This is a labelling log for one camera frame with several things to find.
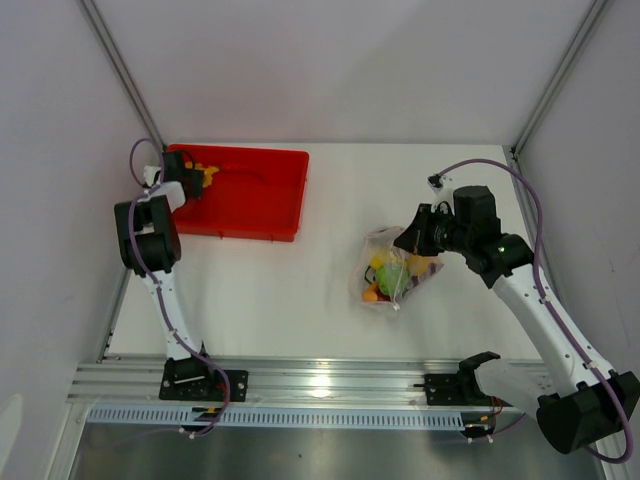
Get yellow lemon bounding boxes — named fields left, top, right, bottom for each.
left=407, top=254, right=429, bottom=276

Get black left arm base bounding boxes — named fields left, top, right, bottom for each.
left=159, top=357, right=249, bottom=402

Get red chili pepper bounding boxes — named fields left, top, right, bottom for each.
left=219, top=163, right=268, bottom=184

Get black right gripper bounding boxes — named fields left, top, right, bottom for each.
left=394, top=204, right=472, bottom=257

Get red plastic bin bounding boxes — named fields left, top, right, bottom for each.
left=168, top=144, right=310, bottom=242

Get aluminium mounting rail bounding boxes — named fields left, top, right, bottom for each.
left=65, top=357, right=551, bottom=409

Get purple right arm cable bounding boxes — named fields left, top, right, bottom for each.
left=429, top=158, right=632, bottom=464

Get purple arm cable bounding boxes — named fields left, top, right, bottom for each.
left=429, top=158, right=632, bottom=464
left=112, top=138, right=232, bottom=449

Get white slotted cable duct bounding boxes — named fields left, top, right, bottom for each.
left=87, top=404, right=465, bottom=431

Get ginger root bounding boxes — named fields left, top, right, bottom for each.
left=185, top=161, right=220, bottom=189

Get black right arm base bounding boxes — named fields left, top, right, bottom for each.
left=413, top=351, right=501, bottom=407

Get aluminium frame post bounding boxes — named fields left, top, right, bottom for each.
left=76, top=0, right=166, bottom=151
left=510, top=0, right=614, bottom=162

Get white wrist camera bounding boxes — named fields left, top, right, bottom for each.
left=143, top=165, right=162, bottom=189
left=427, top=174, right=454, bottom=214

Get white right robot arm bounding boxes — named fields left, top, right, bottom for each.
left=394, top=186, right=639, bottom=462

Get yellow mango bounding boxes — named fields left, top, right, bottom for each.
left=369, top=251, right=394, bottom=270

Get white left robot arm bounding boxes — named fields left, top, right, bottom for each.
left=114, top=152, right=205, bottom=361

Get aluminium frame post left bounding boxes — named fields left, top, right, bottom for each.
left=76, top=0, right=166, bottom=151

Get aluminium frame post right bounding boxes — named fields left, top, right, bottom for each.
left=510, top=0, right=614, bottom=162

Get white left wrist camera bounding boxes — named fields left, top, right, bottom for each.
left=143, top=165, right=162, bottom=189

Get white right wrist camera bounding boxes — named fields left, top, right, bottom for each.
left=427, top=174, right=454, bottom=214

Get clear zip bag pink dots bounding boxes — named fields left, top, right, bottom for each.
left=349, top=227, right=443, bottom=316

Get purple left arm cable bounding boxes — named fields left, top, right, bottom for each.
left=112, top=138, right=232, bottom=449

